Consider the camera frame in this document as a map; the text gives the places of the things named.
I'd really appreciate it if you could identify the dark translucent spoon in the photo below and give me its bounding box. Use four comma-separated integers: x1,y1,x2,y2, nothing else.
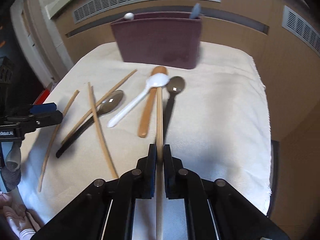
163,76,185,141
56,90,125,158

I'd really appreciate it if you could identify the right grey ventilation grille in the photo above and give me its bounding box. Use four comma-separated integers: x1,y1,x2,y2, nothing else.
281,5,320,56

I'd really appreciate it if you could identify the white round utensil in holder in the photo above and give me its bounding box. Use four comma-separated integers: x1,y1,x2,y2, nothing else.
124,12,135,21

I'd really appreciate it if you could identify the white plastic spoon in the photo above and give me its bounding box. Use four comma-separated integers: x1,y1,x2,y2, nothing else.
107,73,169,128

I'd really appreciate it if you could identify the grey blue spoon in holder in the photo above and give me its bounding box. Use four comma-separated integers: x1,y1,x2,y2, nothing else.
189,3,201,19

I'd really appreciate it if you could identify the maroon utensil holder box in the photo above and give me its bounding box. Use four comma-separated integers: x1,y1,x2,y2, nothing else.
111,11,202,69

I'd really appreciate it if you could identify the white cloth table mat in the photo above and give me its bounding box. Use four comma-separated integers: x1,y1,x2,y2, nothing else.
18,42,271,223

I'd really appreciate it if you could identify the wooden chopstick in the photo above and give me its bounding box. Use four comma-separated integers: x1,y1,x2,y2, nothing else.
156,87,164,240
37,90,80,192
88,82,119,179

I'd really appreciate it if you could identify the wooden chopstick crossing spoon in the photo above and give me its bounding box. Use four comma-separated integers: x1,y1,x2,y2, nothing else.
61,69,137,144

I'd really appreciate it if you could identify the brown gloved left hand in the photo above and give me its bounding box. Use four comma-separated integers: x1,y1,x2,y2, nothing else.
1,141,22,193

